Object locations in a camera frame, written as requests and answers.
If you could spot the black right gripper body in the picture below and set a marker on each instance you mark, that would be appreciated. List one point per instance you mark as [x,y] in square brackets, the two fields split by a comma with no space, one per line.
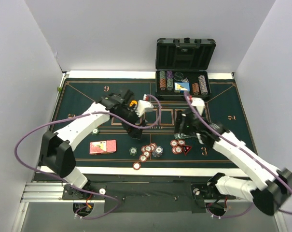
[181,124]

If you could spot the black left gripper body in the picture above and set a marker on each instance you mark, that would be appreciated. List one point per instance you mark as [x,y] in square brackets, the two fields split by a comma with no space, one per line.
[134,128]

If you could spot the orange big blind button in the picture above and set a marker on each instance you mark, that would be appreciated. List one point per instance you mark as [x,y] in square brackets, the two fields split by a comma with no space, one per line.
[133,103]

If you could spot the moved red chip group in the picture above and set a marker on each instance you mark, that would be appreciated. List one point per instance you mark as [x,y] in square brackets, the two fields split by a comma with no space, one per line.
[177,146]

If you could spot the red playing card deck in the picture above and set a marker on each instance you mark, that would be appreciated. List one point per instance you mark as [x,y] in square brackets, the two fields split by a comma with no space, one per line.
[102,147]

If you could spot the green poker chip stack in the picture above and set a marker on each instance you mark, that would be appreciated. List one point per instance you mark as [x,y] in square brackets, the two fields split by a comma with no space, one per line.
[133,151]

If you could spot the blue poker chip stack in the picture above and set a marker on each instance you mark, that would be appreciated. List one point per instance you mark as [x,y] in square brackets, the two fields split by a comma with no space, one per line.
[158,151]

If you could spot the red poker chip stack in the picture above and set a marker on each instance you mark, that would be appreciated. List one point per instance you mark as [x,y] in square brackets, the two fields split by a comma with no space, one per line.
[147,151]

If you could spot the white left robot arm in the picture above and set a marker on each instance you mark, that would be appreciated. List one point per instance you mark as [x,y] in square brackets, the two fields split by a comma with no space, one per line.
[57,149]

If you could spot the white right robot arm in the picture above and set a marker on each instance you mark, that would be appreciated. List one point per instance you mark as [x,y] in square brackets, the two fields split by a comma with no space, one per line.
[268,187]

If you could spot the blue boxed card deck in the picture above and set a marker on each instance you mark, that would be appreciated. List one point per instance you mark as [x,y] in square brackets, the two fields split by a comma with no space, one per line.
[180,87]

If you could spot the orange chip row in case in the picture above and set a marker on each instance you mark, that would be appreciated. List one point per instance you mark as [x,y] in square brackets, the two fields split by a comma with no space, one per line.
[195,89]

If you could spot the purple chip row in case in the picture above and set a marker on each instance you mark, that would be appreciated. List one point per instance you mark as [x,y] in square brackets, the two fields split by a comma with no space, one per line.
[203,85]

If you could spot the green orange chip row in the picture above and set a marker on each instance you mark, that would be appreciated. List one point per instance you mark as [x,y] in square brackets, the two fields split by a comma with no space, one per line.
[162,80]

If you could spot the black dealer button in case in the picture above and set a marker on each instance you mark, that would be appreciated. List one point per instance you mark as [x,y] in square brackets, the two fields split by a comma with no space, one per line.
[178,76]

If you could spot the black poker chip case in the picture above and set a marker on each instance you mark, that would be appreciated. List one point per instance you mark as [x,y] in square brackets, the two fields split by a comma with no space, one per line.
[188,56]

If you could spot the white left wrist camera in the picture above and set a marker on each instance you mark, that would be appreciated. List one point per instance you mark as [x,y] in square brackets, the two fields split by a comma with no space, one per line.
[143,107]

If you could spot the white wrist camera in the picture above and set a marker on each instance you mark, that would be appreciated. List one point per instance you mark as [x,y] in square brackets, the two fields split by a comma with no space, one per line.
[143,107]
[199,105]

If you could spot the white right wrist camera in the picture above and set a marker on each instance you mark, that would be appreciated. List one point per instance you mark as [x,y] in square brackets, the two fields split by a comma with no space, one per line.
[199,105]

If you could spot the aluminium front rail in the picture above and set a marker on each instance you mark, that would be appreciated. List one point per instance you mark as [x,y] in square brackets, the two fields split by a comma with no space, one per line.
[121,190]

